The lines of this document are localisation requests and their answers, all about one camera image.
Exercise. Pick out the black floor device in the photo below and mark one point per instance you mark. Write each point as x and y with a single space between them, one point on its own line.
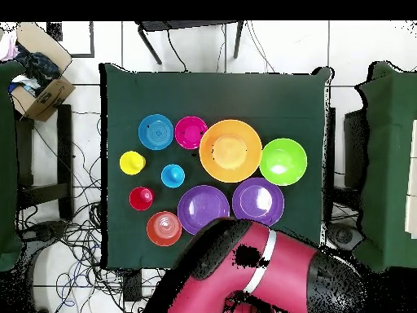
49 230

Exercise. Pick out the cardboard box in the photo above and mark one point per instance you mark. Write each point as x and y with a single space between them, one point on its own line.
49 97

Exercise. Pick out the black metal frame table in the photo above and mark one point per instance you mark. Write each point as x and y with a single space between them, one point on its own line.
189 25

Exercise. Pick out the black floor frame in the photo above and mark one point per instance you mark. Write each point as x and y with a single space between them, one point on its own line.
53 31

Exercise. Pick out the small red-orange plastic bowl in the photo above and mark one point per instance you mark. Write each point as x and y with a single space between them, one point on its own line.
164 228

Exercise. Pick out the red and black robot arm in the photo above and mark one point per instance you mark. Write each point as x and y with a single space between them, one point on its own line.
286 267

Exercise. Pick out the blue plastic bowl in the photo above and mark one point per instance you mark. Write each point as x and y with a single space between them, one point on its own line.
155 132

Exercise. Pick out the purple plastic bowl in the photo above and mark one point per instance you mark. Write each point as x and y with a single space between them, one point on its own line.
257 200
198 205

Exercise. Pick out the large orange plastic bowl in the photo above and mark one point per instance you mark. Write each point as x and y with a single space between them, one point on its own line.
230 151

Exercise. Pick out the black stand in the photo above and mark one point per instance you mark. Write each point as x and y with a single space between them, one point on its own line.
355 146

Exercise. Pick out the blue plastic cup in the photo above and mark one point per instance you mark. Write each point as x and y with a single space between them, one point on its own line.
172 176

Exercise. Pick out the pink plastic bowl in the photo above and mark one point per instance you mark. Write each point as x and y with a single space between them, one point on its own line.
190 132

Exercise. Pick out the white panel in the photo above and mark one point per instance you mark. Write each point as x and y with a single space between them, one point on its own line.
413 212

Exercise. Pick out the black power brick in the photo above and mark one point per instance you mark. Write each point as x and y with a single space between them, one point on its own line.
132 287

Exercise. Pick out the grey round floor foot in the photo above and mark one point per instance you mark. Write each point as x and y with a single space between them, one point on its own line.
345 236

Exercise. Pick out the green cloth covered table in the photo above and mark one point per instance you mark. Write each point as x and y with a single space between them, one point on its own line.
391 163
8 163

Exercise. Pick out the pile of clothes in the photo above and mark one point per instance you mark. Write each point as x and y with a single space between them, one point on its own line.
39 68

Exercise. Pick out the red plastic cup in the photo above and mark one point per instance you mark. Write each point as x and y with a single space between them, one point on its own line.
140 199

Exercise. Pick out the dark green tablecloth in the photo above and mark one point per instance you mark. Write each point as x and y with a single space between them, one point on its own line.
211 94

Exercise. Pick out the yellow plastic cup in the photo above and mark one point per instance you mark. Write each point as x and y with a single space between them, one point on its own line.
132 163

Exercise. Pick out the green plastic bowl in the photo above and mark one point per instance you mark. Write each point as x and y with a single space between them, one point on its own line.
283 161

